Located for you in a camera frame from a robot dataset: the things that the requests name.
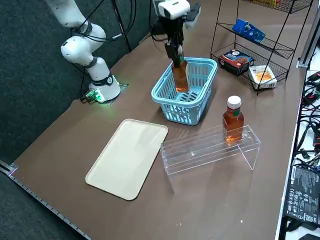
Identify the white cracker stick box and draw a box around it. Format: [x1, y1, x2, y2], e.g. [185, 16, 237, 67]
[248, 65, 278, 90]

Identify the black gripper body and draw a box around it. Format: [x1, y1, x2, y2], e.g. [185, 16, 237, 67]
[160, 15, 186, 46]

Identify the black labelled power brick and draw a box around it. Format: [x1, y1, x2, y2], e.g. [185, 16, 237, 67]
[284, 164, 320, 223]

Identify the clear acrylic beverage shelf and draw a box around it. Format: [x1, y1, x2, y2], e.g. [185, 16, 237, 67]
[159, 124, 262, 180]

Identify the yellow nabati wafer box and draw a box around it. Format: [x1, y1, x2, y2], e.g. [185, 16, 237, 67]
[249, 0, 282, 7]

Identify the aluminium frame post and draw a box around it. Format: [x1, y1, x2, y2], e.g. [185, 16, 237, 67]
[296, 0, 320, 69]

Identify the dark chocolate cookie box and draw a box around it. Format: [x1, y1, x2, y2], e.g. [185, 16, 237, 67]
[218, 49, 255, 77]

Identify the aluminium frame rail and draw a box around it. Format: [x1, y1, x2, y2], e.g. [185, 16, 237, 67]
[0, 159, 91, 240]

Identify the amber tea bottle white cap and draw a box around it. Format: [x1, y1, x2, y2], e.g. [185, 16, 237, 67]
[171, 59, 190, 93]
[222, 95, 245, 147]

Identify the black switch with red light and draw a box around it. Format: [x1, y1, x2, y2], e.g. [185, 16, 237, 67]
[306, 71, 320, 83]

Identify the black wire snack shelf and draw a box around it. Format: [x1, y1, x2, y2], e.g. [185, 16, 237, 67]
[210, 0, 315, 96]

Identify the blue Oreo cookie box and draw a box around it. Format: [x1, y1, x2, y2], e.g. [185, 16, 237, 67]
[231, 18, 266, 43]

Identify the cream plastic tray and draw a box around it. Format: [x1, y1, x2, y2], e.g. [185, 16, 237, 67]
[85, 118, 169, 201]

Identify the light blue plastic shopping basket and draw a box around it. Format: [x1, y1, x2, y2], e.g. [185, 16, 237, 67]
[151, 57, 218, 127]

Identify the black slanted pole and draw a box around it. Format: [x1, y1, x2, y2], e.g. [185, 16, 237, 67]
[112, 0, 133, 53]

